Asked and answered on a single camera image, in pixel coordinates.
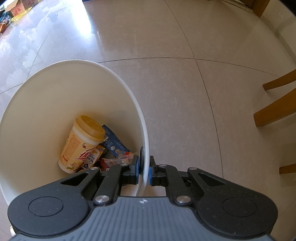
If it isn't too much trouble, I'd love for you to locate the clear plastic wrapper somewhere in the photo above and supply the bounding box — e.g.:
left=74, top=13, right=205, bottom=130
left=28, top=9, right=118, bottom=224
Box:
left=99, top=153, right=134, bottom=171

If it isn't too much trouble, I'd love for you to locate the yellow milk tea cup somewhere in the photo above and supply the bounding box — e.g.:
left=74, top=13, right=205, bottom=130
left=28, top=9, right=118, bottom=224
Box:
left=58, top=115, right=105, bottom=174

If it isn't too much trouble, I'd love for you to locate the white plastic trash bin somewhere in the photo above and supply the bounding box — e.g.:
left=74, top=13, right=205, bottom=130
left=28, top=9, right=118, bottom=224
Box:
left=1, top=60, right=149, bottom=204

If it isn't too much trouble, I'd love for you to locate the wooden chair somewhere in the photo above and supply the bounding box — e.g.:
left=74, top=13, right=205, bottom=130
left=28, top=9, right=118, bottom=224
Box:
left=253, top=70, right=295, bottom=175

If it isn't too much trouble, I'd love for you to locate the open cardboard box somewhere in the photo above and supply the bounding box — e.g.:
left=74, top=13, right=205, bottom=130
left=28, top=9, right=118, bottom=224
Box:
left=5, top=0, right=40, bottom=16

